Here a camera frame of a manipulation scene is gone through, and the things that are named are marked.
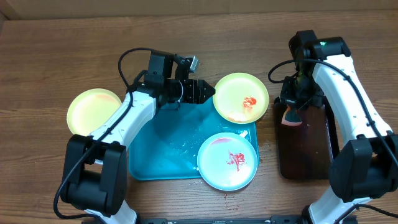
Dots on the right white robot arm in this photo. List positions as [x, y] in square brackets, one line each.
[366, 167]

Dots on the orange and green sponge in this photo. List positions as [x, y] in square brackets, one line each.
[291, 117]

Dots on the light blue plate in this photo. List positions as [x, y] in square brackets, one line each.
[227, 161]

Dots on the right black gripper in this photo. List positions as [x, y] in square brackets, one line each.
[296, 101]

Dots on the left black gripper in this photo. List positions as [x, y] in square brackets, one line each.
[195, 91]

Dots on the yellow plate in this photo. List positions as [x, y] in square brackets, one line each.
[241, 98]
[91, 109]

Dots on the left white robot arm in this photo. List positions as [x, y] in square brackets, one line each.
[94, 182]

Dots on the black water tray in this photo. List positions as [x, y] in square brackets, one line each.
[306, 151]

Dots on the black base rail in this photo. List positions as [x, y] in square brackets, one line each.
[277, 219]

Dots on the teal plastic tray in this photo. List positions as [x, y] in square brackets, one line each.
[166, 147]

